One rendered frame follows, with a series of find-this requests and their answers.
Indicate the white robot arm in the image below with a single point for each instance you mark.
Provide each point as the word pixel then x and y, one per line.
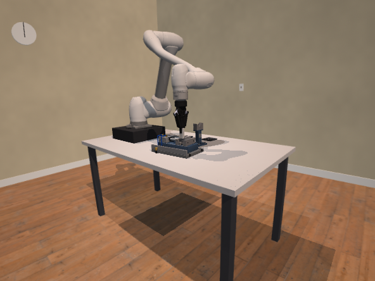
pixel 165 45

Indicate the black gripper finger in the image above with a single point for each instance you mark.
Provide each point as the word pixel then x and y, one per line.
pixel 184 118
pixel 179 123

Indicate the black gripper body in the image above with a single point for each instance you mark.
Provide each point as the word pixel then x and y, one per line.
pixel 180 105

